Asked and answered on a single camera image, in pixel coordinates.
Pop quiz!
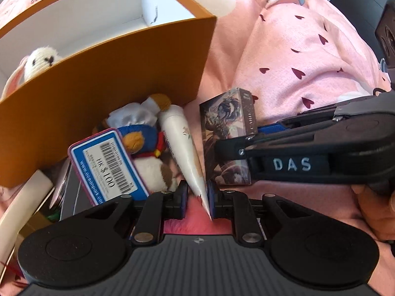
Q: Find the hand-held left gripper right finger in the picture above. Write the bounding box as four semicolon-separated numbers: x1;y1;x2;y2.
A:
206;179;332;244

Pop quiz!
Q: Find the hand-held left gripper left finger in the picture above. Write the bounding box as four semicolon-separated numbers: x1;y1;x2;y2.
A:
60;180;189;244

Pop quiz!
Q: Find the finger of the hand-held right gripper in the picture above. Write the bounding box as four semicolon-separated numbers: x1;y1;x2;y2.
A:
256;104;340;135
214;123;334;181

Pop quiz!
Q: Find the printed card box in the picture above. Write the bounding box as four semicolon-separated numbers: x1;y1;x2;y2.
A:
199;88;258;185

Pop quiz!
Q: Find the white cosmetic tube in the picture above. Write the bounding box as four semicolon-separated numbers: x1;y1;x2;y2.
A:
159;105;213;221

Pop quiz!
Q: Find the orange cardboard box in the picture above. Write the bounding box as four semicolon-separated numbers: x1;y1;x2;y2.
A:
0;0;218;188

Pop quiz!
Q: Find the person's right hand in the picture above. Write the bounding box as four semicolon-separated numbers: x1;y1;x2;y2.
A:
352;185;395;243

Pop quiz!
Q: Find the plush toy with blue scarf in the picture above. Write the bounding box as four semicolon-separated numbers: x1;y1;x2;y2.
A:
93;93;179;192

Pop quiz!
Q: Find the pink printed blanket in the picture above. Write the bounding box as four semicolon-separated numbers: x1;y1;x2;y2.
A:
0;0;395;296

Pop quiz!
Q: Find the blue barcode card pink edge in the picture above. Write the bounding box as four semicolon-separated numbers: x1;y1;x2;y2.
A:
68;128;150;207

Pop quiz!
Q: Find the dark flat box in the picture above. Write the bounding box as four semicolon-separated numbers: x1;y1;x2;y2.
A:
59;163;102;222

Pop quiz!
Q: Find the brown speaker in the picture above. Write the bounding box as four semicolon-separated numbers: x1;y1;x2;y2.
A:
375;1;395;65

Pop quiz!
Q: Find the round silver compact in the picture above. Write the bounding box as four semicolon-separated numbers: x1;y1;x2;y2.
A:
49;160;73;213

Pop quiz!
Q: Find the long white box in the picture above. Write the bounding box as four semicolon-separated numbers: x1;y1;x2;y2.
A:
0;169;54;272

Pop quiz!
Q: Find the white crocheted bunny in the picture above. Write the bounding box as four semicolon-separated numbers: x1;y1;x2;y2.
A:
1;47;62;99

